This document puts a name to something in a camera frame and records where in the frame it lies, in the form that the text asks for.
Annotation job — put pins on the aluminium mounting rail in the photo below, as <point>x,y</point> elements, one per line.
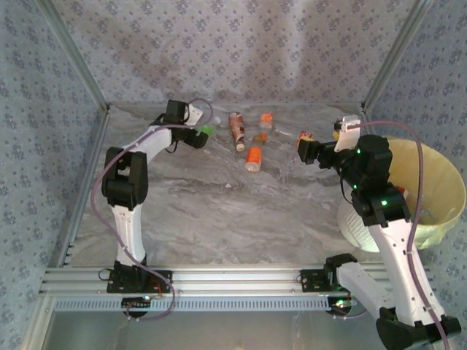
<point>237,280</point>

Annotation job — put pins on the grey metal panel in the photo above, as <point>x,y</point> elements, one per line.
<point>237,331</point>

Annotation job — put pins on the small clear bottle white cap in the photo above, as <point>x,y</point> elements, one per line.
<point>217,119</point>

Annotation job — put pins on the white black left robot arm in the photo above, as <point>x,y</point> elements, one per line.
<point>129,233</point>

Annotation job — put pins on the yellow plastic bin liner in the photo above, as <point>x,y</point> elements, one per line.
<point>434,175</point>

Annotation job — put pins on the green plastic bottle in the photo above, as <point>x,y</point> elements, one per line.
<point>206,129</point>

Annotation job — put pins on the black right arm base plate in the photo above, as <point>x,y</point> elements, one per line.
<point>313,282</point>

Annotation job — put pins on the black circuit board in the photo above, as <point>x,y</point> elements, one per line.
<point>136,302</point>
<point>337,308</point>

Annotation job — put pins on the brown label plastic bottle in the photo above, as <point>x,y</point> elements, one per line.
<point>236,127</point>

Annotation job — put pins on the orange label clear bottle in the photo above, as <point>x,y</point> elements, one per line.
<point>253,156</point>

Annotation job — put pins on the white ribbed plastic bin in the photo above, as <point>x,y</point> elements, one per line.
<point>352,226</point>

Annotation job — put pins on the small orange label bottle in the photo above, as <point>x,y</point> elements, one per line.
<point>266,117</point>

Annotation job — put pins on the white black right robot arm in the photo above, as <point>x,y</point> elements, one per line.
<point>397,262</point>

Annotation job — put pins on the small brown bottle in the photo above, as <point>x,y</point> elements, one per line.
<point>257,138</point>

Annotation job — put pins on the orange bottle cap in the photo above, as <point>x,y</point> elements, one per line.
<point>263,137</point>

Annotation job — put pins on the aluminium side rail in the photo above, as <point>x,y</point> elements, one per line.
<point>368,116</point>
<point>97,146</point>

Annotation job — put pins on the aluminium frame post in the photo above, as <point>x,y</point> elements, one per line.
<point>36,328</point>
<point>77,54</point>
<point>394,54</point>

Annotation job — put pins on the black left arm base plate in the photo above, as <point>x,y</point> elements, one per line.
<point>155,277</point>

